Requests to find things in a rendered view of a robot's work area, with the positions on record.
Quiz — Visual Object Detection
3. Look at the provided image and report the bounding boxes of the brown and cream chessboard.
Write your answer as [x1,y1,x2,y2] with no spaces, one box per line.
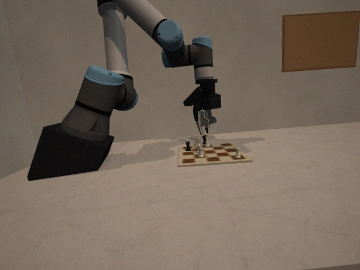
[178,142,253,168]

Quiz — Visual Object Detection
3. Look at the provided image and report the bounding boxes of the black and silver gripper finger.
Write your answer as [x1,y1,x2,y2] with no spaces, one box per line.
[193,103,209,135]
[204,109,217,133]

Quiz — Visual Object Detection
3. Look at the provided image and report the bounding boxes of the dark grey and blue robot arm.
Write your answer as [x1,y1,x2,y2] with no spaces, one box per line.
[60,0,214,141]

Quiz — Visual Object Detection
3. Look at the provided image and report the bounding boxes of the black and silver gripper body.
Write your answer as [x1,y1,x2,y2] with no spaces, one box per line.
[194,79,221,111]

